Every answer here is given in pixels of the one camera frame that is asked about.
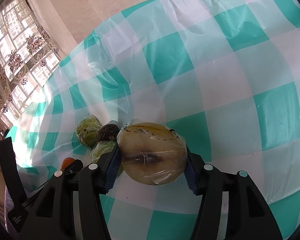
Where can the dark brown fruit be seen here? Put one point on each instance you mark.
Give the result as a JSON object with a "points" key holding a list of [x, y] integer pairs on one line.
{"points": [[108, 132]]}

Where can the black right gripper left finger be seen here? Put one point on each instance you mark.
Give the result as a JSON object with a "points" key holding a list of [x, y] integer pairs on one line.
{"points": [[93, 180]]}

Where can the floral lace curtain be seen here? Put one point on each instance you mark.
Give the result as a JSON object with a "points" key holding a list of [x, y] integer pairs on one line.
{"points": [[28, 57]]}

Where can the half apple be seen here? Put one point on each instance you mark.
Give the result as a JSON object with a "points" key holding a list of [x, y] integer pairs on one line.
{"points": [[152, 154]]}

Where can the teal checkered tablecloth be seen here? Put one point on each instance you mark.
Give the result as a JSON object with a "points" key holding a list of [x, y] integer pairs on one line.
{"points": [[224, 74]]}

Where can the large orange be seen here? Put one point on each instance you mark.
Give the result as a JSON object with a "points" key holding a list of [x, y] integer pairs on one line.
{"points": [[66, 162]]}

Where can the green fruit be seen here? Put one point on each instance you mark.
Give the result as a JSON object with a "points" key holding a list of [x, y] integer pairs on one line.
{"points": [[104, 152], [87, 130]]}

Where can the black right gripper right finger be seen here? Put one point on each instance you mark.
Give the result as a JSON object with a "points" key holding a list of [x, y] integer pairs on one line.
{"points": [[249, 216]]}

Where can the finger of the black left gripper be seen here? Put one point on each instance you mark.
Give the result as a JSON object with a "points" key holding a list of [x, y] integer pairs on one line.
{"points": [[52, 215]]}

